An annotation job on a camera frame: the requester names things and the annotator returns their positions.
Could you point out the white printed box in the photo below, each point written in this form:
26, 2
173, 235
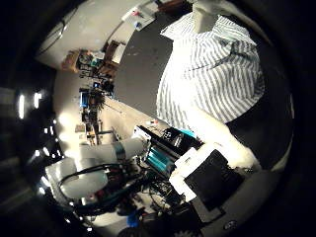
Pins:
138, 18

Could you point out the black electronics box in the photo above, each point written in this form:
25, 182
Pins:
171, 136

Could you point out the wooden shelf box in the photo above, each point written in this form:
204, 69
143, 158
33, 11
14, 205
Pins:
74, 61

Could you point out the blue plug connector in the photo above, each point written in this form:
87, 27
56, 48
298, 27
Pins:
133, 220

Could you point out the blue striped white cloth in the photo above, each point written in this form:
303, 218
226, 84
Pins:
214, 75

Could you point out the cluttered equipment rack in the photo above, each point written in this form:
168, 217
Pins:
90, 108

